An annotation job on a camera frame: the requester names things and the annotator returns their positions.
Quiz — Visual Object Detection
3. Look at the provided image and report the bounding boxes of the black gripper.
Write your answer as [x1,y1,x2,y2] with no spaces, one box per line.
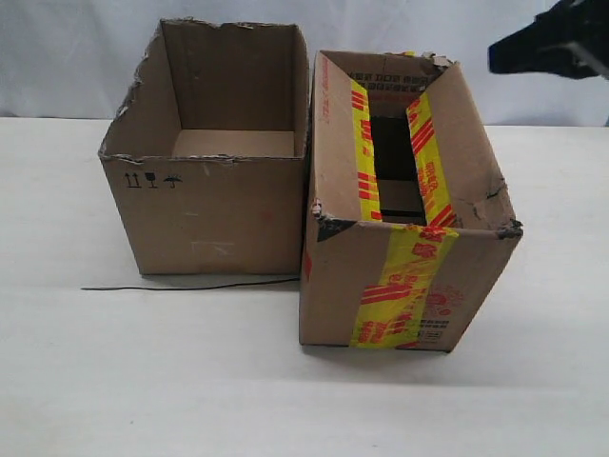
[487,0,608,79]

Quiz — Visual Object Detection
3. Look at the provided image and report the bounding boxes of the cardboard box with yellow tape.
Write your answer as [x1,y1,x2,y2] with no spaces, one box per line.
[299,50,523,352]

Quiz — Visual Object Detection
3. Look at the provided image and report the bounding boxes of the open plain cardboard box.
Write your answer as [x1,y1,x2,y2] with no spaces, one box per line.
[98,18,309,275]

